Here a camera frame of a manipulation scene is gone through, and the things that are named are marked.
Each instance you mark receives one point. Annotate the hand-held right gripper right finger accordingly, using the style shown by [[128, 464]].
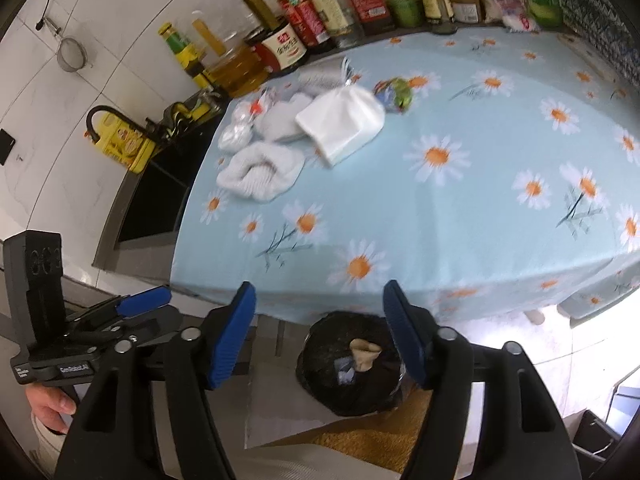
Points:
[[406, 340]]

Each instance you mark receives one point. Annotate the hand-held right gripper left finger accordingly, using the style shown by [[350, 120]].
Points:
[[231, 340]]

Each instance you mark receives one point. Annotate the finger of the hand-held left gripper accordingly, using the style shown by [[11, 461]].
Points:
[[150, 324], [142, 302]]

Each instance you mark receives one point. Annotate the black trash bin bag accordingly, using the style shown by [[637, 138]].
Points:
[[325, 390]]

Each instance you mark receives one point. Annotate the white plastic packet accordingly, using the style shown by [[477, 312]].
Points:
[[340, 120]]

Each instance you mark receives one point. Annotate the person's left forearm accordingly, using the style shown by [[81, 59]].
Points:
[[42, 447]]

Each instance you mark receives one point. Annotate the person's left hand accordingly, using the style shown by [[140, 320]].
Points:
[[50, 404]]

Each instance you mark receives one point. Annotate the beige crumpled paper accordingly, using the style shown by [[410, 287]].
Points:
[[364, 352]]

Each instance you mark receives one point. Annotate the black sink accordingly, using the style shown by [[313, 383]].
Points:
[[150, 210]]

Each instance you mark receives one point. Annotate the orange fleece garment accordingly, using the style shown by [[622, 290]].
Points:
[[370, 440]]

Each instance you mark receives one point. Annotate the white table leg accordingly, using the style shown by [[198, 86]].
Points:
[[536, 316]]

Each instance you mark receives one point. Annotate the blue daisy print tablecloth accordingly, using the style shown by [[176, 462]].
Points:
[[450, 210]]

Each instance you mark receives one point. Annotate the yellow detergent bottle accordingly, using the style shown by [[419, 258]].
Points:
[[122, 144]]

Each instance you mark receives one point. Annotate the white knitted cloth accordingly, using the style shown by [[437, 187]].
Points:
[[260, 175]]

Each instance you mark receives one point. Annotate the black faucet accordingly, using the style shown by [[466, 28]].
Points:
[[125, 119]]

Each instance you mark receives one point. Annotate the white crumpled plastic wrap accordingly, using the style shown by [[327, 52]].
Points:
[[235, 130]]

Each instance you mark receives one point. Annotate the dark box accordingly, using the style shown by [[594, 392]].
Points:
[[595, 440]]

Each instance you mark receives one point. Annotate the white crumpled paper towel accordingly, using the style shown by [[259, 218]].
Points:
[[280, 119]]

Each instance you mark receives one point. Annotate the red and white wrapper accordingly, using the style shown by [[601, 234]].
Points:
[[261, 102]]

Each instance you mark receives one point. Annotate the colourful crumpled wrapper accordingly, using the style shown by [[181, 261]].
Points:
[[395, 92]]

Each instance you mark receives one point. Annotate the metal mesh strainer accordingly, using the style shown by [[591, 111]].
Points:
[[72, 55]]

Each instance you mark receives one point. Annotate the large clear cooking oil bottle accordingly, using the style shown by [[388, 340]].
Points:
[[235, 67]]

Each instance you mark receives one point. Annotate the green cap yellow label bottle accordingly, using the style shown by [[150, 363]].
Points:
[[181, 52]]

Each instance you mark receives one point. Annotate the dark soy sauce jug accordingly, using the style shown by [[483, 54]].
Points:
[[280, 42]]

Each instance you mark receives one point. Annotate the red label vinegar bottle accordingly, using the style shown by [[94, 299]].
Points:
[[300, 12]]

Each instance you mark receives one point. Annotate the cream label clear bottle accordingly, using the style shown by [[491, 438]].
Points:
[[332, 7]]

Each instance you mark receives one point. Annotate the brown jar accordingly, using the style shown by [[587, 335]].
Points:
[[464, 4]]

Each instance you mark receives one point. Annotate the dark patterned cloth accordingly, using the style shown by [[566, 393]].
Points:
[[600, 20]]

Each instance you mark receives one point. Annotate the black wall socket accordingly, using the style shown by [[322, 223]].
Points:
[[5, 146]]

